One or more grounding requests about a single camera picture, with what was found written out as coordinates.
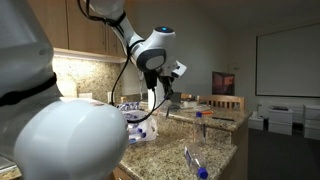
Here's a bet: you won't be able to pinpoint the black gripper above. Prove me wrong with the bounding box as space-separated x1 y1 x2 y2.
159 73 175 100

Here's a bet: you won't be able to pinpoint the translucent white plastic bag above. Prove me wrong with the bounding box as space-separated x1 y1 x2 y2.
119 109 159 145

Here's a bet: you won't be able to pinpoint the dark grey box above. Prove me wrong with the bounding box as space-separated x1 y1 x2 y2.
171 91 183 104

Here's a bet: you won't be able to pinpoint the dark glass lid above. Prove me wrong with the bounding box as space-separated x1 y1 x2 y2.
164 103 184 115

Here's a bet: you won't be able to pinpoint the white paper towel roll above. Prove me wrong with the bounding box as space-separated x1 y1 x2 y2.
147 87 165 111

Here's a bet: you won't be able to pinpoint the white bowl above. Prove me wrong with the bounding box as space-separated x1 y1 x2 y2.
182 99 200 109

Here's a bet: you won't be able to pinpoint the white round placemat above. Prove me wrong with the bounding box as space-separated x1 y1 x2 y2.
191 104 212 113

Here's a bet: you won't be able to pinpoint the wide wooden slatted chair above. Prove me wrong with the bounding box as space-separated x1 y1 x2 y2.
196 94 246 113

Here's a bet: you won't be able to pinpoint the dark reddish framed picture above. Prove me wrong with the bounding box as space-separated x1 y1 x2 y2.
211 70 236 96

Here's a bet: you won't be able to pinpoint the black pen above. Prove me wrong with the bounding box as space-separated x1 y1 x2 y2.
211 116 235 122

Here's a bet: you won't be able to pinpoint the small white storage box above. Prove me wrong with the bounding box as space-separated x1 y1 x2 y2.
248 111 266 131

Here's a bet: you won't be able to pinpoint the white projector screen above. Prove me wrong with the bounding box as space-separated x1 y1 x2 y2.
255 22 320 99

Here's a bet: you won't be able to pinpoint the wooden upper cabinets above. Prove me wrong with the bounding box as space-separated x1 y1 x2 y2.
26 0 136 64

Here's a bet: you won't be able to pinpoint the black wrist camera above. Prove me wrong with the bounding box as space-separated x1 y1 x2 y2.
143 69 158 91

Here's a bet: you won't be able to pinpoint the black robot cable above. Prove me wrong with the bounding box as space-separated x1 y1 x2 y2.
77 0 171 124

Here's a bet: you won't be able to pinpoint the white wall outlet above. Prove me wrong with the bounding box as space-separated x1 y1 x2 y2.
107 91 116 105

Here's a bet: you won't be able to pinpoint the white backsplash switch plate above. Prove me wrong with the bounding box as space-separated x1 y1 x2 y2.
78 92 94 100

